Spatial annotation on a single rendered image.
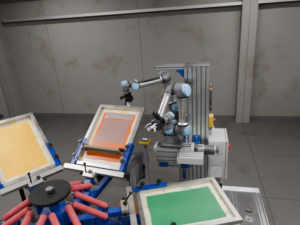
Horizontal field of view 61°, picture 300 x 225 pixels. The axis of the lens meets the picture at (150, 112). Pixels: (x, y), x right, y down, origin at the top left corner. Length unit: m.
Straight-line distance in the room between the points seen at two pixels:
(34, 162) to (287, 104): 5.53
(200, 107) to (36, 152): 1.80
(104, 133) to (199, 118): 1.06
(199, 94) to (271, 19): 3.86
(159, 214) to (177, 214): 0.15
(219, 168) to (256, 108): 3.81
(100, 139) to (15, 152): 0.88
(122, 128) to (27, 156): 1.03
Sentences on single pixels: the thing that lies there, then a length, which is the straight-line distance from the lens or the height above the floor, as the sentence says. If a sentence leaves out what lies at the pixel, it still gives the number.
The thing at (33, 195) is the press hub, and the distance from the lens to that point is 2.21.
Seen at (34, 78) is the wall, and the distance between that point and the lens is 7.79.
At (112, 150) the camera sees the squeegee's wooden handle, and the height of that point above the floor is 1.29.
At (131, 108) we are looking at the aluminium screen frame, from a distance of 2.94.
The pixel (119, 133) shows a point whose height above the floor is 1.34.
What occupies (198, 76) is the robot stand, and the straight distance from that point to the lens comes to 2.61.
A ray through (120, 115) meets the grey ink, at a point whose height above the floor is 1.47.
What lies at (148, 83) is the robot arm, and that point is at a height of 1.81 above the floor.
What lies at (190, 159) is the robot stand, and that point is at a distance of 2.63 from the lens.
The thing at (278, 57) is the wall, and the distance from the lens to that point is 6.39.
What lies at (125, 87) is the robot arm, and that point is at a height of 1.77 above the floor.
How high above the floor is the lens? 2.53
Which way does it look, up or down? 21 degrees down
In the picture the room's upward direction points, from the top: 4 degrees counter-clockwise
